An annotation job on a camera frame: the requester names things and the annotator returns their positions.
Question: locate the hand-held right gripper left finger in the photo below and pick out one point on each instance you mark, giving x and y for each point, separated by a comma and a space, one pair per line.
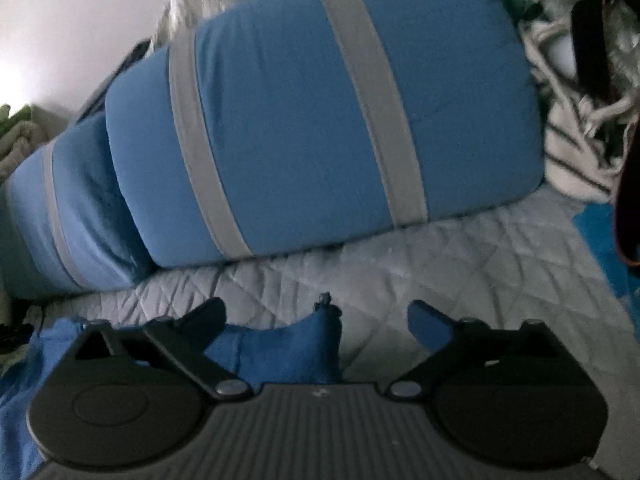
207, 317

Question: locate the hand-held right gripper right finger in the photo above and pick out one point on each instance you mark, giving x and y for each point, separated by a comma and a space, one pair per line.
430, 325

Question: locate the blue fleece garment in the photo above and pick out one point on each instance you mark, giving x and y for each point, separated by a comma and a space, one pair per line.
280, 355

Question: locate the grey quilted bedspread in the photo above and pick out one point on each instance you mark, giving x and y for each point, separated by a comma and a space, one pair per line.
450, 270

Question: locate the blue pillow with grey stripes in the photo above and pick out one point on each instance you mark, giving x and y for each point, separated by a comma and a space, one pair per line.
300, 135
85, 200

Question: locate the blue patterned mat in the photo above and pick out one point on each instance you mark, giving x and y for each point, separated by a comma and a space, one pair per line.
600, 240

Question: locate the white black striped cloth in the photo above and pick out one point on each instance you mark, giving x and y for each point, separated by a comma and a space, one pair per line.
570, 160

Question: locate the dark maroon object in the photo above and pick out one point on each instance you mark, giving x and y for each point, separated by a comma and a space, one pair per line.
629, 200

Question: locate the green and white comforter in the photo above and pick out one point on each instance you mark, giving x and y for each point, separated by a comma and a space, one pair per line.
17, 135

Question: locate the black object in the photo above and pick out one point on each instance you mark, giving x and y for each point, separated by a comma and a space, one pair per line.
590, 45

